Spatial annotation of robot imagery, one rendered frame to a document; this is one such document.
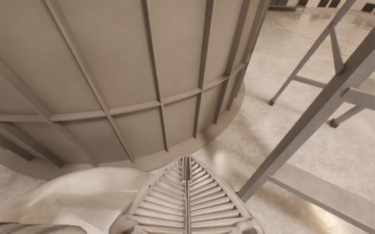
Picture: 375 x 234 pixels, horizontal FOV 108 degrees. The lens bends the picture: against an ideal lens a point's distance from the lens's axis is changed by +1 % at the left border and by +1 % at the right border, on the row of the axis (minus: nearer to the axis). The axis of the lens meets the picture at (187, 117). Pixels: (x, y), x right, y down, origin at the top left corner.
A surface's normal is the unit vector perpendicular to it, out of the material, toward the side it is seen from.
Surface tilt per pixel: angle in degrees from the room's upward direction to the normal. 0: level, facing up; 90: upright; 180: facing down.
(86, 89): 90
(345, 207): 0
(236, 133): 0
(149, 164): 0
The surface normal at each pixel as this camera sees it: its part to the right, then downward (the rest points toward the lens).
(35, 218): 0.94, -0.04
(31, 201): 0.00, -0.72
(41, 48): 0.19, 0.71
